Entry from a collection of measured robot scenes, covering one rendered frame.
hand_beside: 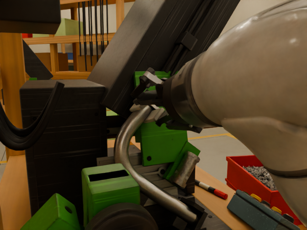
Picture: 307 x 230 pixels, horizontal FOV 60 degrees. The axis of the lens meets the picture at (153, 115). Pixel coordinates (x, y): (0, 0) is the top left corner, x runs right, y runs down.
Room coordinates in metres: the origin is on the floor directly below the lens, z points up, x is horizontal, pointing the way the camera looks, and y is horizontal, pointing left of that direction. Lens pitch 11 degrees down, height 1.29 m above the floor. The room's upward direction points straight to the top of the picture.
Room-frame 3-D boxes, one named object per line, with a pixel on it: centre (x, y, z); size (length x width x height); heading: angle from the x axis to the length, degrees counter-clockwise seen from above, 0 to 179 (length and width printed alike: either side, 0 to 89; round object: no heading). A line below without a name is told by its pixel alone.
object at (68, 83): (0.72, 0.25, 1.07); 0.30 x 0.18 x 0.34; 23
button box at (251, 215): (0.61, -0.27, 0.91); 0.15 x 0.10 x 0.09; 23
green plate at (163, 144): (0.62, -0.01, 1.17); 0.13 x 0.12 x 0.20; 23
